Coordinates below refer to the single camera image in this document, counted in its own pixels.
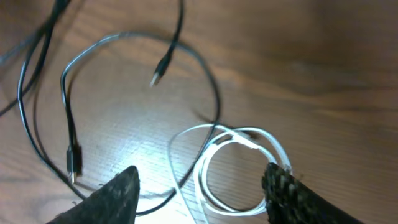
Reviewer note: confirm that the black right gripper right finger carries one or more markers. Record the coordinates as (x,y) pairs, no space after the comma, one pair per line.
(288,201)

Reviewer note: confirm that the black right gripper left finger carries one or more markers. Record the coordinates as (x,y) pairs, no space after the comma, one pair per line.
(114,203)

